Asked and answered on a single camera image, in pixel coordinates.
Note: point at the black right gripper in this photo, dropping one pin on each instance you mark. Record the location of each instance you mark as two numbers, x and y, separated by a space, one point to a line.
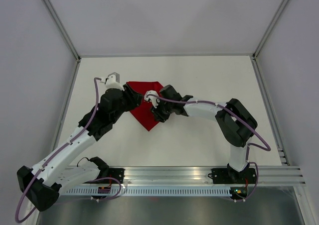
158 115

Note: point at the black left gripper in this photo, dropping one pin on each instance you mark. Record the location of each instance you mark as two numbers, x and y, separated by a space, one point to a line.
135 99

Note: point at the red cloth napkin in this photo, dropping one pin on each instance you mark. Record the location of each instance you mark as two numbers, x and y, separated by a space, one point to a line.
143 113

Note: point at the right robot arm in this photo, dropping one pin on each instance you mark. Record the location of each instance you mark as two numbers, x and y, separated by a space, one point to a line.
234 121

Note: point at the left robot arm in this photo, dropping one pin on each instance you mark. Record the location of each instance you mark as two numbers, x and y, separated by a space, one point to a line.
43 183

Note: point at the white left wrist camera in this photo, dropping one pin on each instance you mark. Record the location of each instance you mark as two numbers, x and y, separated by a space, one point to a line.
112 81

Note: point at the aluminium front rail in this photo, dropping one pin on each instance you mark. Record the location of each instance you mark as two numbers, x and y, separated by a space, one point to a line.
269 176

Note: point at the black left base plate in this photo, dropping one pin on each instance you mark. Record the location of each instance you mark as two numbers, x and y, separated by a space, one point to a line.
105 176

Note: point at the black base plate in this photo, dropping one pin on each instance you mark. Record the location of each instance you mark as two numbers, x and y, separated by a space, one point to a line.
224 176
105 176

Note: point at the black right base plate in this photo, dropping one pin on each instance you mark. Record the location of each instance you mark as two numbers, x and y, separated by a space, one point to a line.
224 176

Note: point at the white slotted cable duct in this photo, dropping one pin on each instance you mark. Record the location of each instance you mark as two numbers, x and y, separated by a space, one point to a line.
158 191

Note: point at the left aluminium frame post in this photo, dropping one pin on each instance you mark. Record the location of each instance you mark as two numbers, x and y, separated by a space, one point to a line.
58 23

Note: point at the aluminium frame post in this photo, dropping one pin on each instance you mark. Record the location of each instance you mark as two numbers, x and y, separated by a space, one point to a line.
271 26
58 23

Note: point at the right aluminium frame post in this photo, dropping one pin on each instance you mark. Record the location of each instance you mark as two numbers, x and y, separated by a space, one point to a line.
271 26

